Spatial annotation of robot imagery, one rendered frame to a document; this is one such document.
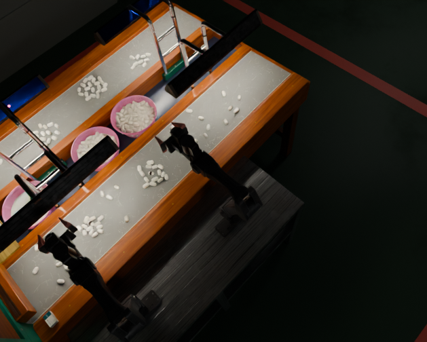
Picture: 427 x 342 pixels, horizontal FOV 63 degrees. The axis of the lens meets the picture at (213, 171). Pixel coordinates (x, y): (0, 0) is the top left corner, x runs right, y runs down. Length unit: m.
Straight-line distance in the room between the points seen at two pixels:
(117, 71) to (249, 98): 0.85
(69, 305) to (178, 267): 0.50
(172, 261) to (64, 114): 1.10
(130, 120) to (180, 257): 0.82
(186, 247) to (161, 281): 0.19
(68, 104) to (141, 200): 0.82
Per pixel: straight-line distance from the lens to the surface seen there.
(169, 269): 1.71
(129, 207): 1.78
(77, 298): 1.73
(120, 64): 2.35
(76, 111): 2.22
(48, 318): 1.75
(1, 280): 1.81
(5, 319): 1.72
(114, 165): 1.88
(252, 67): 2.15
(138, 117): 2.04
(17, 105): 1.94
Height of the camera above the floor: 2.30
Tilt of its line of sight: 62 degrees down
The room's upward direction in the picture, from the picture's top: 13 degrees counter-clockwise
